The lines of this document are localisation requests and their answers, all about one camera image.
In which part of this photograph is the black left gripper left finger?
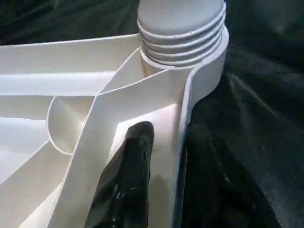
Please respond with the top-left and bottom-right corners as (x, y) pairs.
(85, 121), (156, 228)

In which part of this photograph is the white plastic table top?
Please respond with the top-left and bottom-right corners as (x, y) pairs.
(0, 26), (230, 228)

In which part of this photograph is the white plastic table leg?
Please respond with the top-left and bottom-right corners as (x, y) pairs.
(137, 0), (228, 68)

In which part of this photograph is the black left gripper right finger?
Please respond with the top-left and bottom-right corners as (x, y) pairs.
(180, 123), (282, 228)

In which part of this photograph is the black table mat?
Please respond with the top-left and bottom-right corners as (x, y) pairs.
(0, 0), (304, 228)

